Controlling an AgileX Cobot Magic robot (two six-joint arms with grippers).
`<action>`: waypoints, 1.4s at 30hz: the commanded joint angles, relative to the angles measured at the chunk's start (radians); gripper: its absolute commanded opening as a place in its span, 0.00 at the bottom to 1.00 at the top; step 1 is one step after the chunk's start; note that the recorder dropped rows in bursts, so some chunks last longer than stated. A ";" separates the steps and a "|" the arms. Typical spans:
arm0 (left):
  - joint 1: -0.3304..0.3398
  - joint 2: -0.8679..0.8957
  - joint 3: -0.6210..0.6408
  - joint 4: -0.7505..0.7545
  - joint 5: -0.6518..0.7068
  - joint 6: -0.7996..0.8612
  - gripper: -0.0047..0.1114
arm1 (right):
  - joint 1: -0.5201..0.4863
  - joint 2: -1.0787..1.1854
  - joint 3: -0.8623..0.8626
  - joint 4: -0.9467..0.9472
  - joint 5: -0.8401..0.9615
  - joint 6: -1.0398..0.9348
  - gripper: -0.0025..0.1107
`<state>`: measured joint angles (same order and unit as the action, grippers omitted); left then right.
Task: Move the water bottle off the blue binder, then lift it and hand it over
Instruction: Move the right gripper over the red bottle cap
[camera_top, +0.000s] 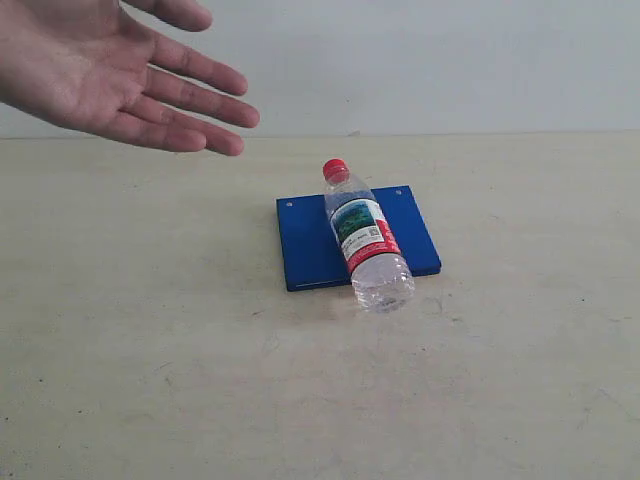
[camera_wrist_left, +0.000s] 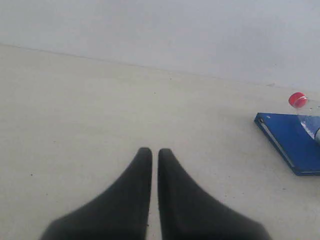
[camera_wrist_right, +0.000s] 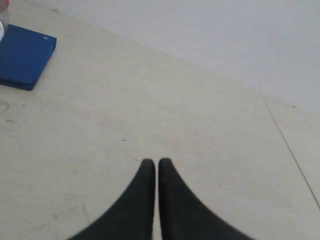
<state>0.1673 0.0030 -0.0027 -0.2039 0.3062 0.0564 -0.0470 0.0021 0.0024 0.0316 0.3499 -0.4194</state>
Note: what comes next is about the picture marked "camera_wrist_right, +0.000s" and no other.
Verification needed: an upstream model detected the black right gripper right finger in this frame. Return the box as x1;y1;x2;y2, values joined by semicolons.
158;158;251;240

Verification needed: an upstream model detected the clear plastic water bottle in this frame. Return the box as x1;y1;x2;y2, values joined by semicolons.
0;0;10;41

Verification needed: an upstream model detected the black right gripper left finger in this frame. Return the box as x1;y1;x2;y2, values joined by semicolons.
70;159;156;240

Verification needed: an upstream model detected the blue paper notebook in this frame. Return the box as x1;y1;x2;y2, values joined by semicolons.
0;24;57;91

